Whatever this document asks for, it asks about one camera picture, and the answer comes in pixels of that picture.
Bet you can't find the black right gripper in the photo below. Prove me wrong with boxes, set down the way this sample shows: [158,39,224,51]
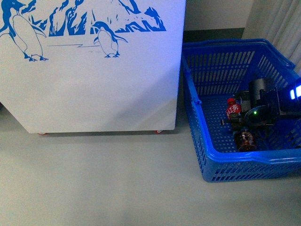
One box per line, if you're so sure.
[221,90,277,134]

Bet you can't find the blue plastic shopping basket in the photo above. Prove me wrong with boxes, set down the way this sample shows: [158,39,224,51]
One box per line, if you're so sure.
[182,39,301,182]

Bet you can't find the white vertical blinds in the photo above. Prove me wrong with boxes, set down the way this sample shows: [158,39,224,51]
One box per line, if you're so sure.
[242,0,301,75]

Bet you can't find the red iced tea bottle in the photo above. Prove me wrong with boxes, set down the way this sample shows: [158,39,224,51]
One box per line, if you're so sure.
[225,97,256,152]

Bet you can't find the white blue chest freezer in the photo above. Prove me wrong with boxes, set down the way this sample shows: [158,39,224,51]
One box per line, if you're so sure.
[0,0,186,134]

